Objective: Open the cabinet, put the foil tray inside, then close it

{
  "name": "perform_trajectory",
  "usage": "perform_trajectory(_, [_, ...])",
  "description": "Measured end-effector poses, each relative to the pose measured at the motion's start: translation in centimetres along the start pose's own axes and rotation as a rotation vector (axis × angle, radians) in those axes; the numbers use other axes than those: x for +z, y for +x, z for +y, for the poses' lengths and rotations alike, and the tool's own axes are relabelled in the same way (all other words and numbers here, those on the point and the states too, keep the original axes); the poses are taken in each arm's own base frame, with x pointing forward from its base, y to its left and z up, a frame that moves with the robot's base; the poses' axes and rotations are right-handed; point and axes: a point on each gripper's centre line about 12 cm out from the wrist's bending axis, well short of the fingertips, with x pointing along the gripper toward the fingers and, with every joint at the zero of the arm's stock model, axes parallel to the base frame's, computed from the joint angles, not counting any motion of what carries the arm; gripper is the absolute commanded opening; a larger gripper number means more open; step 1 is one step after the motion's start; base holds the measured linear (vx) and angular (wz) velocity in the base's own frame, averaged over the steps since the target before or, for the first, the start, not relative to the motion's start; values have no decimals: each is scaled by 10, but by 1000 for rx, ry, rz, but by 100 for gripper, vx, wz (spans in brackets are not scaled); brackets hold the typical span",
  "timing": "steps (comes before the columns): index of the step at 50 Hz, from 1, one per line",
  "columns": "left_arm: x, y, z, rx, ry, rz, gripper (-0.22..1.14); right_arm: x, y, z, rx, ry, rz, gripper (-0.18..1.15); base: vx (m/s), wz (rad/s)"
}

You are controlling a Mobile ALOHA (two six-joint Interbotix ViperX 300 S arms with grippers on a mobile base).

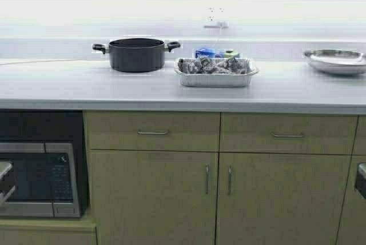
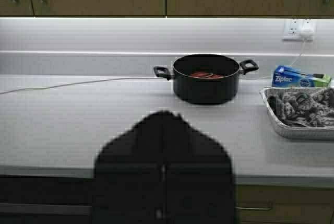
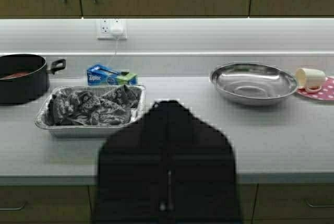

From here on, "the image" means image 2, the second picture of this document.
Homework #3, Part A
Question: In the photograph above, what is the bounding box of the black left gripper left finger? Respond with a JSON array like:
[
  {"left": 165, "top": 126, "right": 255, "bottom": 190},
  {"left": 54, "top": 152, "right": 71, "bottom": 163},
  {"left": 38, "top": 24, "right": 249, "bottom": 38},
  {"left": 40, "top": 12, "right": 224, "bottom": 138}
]
[{"left": 91, "top": 111, "right": 164, "bottom": 223}]

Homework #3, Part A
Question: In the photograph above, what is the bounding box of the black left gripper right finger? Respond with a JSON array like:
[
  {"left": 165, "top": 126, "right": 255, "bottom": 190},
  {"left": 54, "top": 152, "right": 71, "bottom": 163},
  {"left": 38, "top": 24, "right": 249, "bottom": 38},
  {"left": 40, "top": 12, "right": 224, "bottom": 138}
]
[{"left": 163, "top": 112, "right": 237, "bottom": 223}]

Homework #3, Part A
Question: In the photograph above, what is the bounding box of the aluminium foil tray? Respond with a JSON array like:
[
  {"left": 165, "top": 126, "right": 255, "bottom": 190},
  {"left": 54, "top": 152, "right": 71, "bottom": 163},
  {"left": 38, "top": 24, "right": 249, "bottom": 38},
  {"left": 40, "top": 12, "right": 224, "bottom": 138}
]
[{"left": 260, "top": 87, "right": 333, "bottom": 141}]

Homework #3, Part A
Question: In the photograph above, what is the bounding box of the grey patterned cloth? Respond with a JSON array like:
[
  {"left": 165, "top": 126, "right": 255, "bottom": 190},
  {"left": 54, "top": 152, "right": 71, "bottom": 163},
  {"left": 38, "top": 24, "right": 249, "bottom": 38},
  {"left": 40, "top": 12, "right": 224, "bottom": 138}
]
[{"left": 267, "top": 88, "right": 333, "bottom": 128}]

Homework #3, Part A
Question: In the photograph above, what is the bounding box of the black cooking pot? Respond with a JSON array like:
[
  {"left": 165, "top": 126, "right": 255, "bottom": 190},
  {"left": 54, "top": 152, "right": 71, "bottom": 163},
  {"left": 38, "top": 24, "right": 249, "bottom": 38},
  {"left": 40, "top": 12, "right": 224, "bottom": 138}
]
[{"left": 153, "top": 54, "right": 259, "bottom": 105}]

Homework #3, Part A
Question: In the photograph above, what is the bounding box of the red lid in pot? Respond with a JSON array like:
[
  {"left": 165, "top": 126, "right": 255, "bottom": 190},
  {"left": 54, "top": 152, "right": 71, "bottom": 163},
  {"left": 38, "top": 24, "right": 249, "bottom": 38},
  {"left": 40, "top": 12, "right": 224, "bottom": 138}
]
[{"left": 190, "top": 72, "right": 224, "bottom": 79}]

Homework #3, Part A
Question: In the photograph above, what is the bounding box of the lower wooden drawer right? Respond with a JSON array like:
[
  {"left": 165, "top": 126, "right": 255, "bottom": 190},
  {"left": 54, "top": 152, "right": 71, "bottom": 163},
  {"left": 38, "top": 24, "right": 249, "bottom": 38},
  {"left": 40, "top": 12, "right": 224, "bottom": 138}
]
[{"left": 236, "top": 185, "right": 333, "bottom": 223}]

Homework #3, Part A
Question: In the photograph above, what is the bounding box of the black dishwasher front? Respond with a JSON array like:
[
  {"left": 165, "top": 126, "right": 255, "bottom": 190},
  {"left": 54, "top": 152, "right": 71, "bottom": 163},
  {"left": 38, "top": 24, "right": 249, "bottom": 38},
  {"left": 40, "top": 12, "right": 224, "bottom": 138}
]
[{"left": 1, "top": 175, "right": 92, "bottom": 223}]

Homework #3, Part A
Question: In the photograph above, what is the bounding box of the blue Ziploc bag box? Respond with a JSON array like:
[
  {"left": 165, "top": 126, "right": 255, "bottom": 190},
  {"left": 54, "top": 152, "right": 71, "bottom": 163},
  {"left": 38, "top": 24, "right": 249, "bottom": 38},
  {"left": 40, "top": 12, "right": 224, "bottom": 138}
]
[{"left": 271, "top": 65, "right": 332, "bottom": 88}]

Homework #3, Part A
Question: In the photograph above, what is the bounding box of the white plug adapter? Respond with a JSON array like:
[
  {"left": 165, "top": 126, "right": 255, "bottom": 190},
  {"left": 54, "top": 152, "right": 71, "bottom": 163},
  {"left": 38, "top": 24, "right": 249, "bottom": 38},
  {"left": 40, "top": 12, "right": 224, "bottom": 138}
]
[{"left": 300, "top": 19, "right": 314, "bottom": 41}]

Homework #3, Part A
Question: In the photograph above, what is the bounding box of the metal drawer handle right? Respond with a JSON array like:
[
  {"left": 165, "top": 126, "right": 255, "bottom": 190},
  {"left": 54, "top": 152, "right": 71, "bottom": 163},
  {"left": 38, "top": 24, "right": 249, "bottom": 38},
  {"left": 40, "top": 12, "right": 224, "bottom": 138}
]
[{"left": 236, "top": 202, "right": 272, "bottom": 211}]

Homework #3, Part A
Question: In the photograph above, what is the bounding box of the white power cable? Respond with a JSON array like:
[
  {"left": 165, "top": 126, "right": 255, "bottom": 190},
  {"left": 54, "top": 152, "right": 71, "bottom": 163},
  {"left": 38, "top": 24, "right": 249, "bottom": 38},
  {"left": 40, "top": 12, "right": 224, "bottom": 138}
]
[{"left": 0, "top": 40, "right": 306, "bottom": 95}]

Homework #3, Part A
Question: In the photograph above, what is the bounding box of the white wall outlet plate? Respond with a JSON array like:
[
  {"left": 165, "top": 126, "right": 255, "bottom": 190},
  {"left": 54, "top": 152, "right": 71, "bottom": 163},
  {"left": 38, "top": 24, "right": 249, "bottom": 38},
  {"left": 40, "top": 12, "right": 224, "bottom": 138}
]
[{"left": 282, "top": 19, "right": 317, "bottom": 42}]

